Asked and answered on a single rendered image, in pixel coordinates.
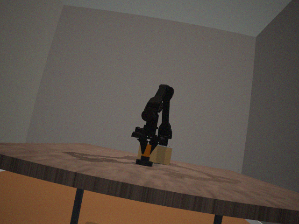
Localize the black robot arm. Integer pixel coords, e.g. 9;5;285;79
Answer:
142;84;174;147

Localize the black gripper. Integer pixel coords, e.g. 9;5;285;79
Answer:
131;123;165;154

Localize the orange knob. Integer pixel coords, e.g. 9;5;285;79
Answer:
142;145;152;157

